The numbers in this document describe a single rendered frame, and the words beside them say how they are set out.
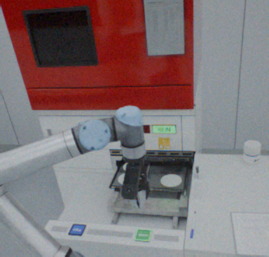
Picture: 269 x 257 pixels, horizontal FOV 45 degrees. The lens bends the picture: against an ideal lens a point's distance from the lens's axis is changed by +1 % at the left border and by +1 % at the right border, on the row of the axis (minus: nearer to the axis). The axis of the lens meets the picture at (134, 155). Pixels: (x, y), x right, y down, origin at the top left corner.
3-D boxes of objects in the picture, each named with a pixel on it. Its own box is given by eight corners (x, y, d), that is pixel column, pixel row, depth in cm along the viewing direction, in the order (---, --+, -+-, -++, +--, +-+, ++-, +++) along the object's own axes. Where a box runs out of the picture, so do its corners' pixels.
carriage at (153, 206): (111, 200, 156) (111, 195, 155) (188, 205, 148) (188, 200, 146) (107, 211, 150) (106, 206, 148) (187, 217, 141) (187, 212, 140)
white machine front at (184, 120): (55, 168, 192) (37, 105, 171) (195, 174, 173) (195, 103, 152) (53, 171, 190) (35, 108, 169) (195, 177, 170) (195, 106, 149)
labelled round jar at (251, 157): (242, 157, 156) (244, 139, 151) (258, 157, 154) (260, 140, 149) (243, 165, 150) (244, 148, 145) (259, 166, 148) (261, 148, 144)
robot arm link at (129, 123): (112, 106, 98) (139, 102, 98) (117, 138, 104) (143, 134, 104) (113, 117, 91) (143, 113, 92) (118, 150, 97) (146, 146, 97)
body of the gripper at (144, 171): (151, 176, 112) (148, 146, 106) (147, 191, 105) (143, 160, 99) (130, 175, 114) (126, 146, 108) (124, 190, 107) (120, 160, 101)
